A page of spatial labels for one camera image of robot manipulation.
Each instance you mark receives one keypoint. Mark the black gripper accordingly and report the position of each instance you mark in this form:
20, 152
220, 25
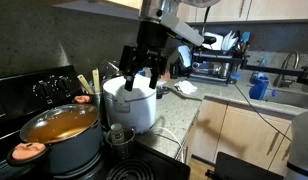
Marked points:
151, 40

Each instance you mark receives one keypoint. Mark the small spice jar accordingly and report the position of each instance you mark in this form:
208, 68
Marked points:
117, 134

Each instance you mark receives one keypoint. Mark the glass pot lid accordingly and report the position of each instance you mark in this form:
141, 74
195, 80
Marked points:
60, 123

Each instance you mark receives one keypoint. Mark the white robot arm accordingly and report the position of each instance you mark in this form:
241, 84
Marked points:
158, 22

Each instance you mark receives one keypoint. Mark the white rice cooker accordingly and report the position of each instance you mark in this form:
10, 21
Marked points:
134, 109

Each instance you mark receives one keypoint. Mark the white cloth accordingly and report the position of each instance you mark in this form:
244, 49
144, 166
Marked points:
186, 87

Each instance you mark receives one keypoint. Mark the wooden spoon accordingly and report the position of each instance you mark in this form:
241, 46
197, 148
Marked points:
96, 82

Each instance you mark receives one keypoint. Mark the utensil holder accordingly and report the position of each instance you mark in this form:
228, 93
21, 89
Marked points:
95, 99

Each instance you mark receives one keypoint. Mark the silver metal cup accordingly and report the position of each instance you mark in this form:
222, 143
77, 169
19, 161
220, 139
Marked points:
123, 149

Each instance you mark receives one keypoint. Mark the dish rack with dishes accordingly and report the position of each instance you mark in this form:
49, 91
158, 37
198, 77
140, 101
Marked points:
234, 42

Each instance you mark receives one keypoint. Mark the blue water bottle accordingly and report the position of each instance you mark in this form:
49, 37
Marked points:
259, 87

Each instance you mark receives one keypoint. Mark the black chair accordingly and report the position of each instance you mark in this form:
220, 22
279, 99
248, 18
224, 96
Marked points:
228, 167

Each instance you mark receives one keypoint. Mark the black electric stove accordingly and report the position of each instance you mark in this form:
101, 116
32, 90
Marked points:
22, 97

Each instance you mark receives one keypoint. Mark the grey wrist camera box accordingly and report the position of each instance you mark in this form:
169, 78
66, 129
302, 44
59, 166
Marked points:
182, 29

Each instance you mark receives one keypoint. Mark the grey pot with orange handles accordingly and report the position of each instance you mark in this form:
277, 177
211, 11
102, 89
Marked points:
60, 157

